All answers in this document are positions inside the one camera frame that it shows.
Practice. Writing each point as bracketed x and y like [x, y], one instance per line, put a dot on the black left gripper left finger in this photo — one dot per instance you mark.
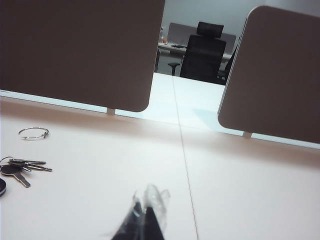
[132, 225]

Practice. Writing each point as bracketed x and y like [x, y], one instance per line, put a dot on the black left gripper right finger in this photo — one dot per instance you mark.
[153, 225]

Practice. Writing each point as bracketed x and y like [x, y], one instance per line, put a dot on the silver hoop earring with cross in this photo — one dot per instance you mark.
[45, 135]

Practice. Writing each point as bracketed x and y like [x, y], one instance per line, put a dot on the beige divider panel with hook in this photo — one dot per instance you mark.
[275, 75]

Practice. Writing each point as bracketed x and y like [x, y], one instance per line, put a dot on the long silver key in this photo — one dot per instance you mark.
[40, 168]

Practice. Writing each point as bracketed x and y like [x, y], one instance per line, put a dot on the grey-headed silver key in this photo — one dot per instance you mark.
[17, 161]

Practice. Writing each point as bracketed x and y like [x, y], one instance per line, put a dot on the black-headed silver key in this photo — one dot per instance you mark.
[11, 170]

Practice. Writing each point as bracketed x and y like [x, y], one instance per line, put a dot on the black round key fob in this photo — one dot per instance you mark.
[2, 187]

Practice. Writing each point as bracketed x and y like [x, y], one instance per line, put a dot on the black office chair with headrest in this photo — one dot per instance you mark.
[202, 57]

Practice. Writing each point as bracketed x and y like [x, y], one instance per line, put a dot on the white distant office desk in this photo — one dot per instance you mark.
[172, 48]

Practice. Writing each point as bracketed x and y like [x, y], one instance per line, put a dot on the plain beige desk divider panel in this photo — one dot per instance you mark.
[75, 50]

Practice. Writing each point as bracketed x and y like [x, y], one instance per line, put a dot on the grey distant divider panel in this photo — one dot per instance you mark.
[180, 32]

